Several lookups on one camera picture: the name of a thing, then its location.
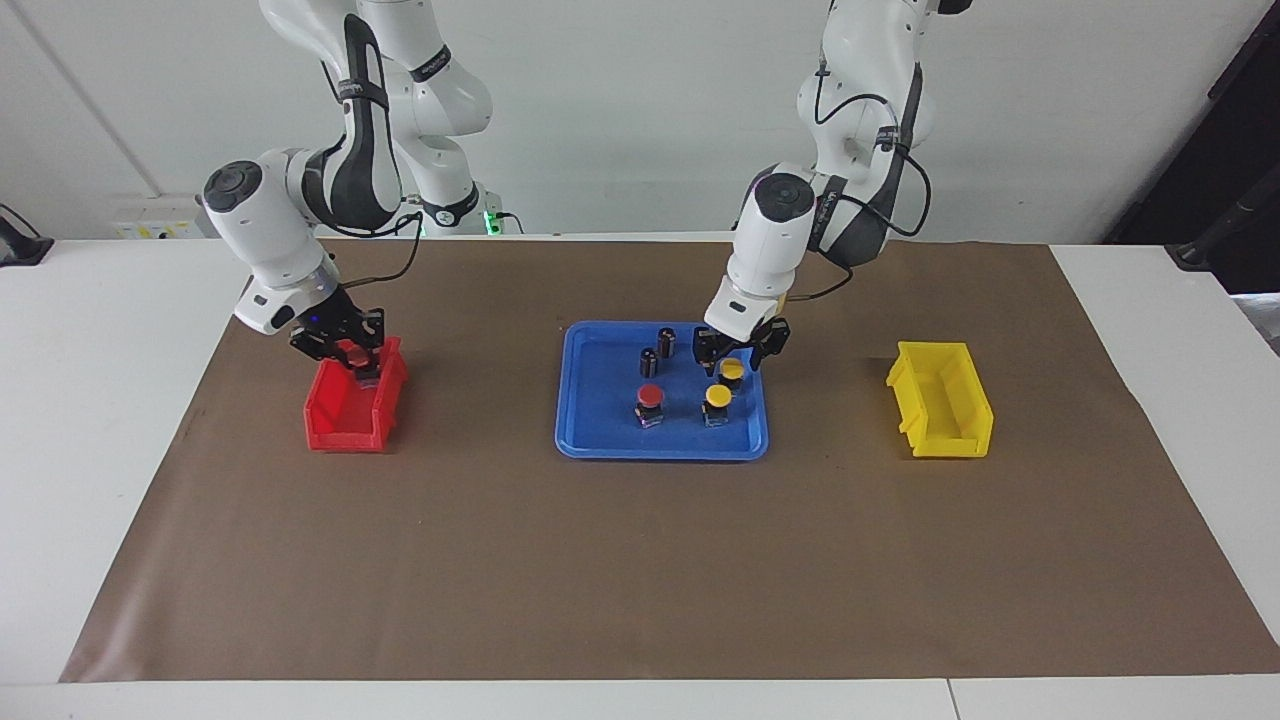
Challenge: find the black stand foot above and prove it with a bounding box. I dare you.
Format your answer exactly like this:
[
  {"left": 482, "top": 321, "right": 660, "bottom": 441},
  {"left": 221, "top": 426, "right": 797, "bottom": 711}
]
[{"left": 0, "top": 204, "right": 54, "bottom": 267}]

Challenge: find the black camera stand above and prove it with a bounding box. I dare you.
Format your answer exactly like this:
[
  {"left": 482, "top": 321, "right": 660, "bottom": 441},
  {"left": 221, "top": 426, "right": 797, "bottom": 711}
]
[{"left": 1165, "top": 170, "right": 1280, "bottom": 272}]

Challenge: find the white wall socket strip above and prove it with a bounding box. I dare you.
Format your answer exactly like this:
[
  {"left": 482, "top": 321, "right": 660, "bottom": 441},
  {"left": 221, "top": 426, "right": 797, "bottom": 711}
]
[{"left": 112, "top": 195, "right": 207, "bottom": 240}]

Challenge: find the yellow plastic bin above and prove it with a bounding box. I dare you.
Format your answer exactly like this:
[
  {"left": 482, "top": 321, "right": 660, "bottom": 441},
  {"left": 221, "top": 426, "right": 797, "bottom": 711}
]
[{"left": 885, "top": 341, "right": 996, "bottom": 459}]

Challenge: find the blue plastic tray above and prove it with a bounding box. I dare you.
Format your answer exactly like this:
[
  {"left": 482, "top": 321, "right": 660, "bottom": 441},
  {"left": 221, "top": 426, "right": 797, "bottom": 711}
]
[{"left": 555, "top": 320, "right": 771, "bottom": 461}]

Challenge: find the brown paper table mat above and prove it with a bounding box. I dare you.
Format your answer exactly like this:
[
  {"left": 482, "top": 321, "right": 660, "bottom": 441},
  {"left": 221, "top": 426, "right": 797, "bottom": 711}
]
[{"left": 60, "top": 238, "right": 1280, "bottom": 684}]

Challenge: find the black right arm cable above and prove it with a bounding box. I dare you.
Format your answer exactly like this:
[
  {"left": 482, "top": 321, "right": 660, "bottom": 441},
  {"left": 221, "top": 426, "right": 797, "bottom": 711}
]
[{"left": 318, "top": 60, "right": 427, "bottom": 291}]

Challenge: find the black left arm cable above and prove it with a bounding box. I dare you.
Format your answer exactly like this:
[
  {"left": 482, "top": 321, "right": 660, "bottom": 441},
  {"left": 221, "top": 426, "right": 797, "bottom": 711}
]
[{"left": 790, "top": 60, "right": 934, "bottom": 303}]

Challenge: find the red plastic bin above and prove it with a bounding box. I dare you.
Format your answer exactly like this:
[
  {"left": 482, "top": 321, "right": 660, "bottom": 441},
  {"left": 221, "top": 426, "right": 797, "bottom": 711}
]
[{"left": 304, "top": 336, "right": 409, "bottom": 453}]

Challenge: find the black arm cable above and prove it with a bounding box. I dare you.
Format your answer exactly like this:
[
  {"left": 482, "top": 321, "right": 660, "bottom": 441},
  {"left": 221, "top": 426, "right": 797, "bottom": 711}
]
[
  {"left": 790, "top": 60, "right": 934, "bottom": 303},
  {"left": 318, "top": 60, "right": 427, "bottom": 291}
]

